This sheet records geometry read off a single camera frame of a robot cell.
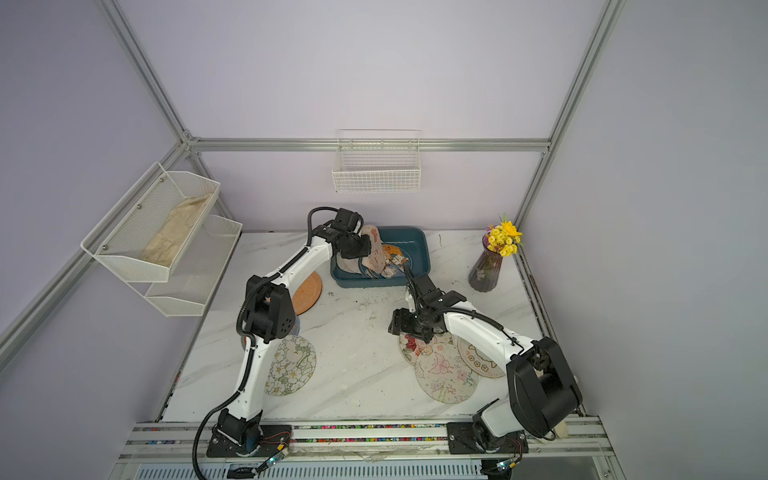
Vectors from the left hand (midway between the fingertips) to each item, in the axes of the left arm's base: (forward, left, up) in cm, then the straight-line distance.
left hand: (369, 251), depth 101 cm
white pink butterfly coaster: (-38, -23, -11) cm, 46 cm away
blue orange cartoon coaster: (+5, -9, -9) cm, 14 cm away
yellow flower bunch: (-7, -40, +14) cm, 43 cm away
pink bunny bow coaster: (0, -2, -5) cm, 5 cm away
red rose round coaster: (-31, -15, -10) cm, 36 cm away
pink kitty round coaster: (+1, +8, -9) cm, 12 cm away
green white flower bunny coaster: (-35, +21, -10) cm, 42 cm away
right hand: (-29, -8, -2) cm, 30 cm away
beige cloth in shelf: (-15, +51, +19) cm, 57 cm away
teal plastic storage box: (+12, -16, -7) cm, 22 cm away
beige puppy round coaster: (-34, -33, -10) cm, 49 cm away
